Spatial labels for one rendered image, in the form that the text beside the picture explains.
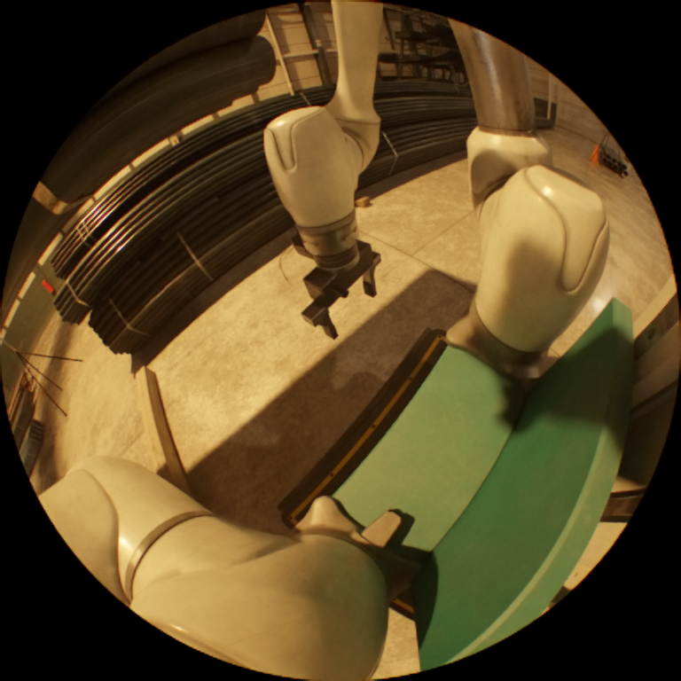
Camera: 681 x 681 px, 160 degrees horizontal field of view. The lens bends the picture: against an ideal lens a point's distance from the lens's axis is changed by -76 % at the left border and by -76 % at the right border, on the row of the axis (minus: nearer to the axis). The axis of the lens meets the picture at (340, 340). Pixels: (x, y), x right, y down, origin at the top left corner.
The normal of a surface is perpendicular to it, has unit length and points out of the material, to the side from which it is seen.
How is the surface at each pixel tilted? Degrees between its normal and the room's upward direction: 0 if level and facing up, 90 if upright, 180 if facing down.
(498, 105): 94
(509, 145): 56
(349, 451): 0
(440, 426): 0
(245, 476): 0
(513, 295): 88
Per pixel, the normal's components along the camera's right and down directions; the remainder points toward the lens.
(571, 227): -0.55, 0.46
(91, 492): 0.05, -1.00
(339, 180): 0.63, 0.59
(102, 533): 0.36, -0.86
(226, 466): -0.20, -0.52
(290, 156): -0.30, 0.75
